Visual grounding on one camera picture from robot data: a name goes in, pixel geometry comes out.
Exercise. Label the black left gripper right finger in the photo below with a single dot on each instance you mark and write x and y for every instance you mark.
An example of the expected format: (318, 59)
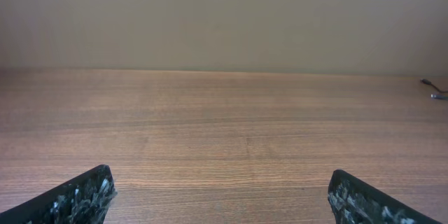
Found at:
(354, 201)

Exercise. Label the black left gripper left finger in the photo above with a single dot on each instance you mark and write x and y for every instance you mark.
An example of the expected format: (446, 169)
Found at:
(83, 199)

